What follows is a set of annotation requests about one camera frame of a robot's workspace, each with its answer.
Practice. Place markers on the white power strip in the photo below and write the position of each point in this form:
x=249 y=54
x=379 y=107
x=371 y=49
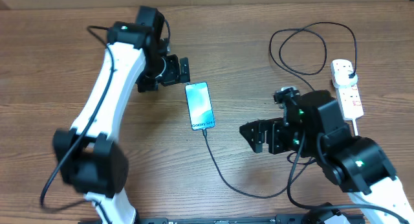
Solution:
x=348 y=97

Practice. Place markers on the Samsung Galaxy smartphone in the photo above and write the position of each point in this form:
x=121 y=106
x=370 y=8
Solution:
x=199 y=106

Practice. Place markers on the white charger plug adapter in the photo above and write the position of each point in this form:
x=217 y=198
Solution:
x=342 y=79

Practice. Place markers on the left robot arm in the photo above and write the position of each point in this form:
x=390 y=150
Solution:
x=88 y=155

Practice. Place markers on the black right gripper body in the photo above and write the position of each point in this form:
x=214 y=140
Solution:
x=283 y=139

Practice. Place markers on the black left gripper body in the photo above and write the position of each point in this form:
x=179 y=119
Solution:
x=171 y=74

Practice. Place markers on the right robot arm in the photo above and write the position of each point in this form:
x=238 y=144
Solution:
x=313 y=126

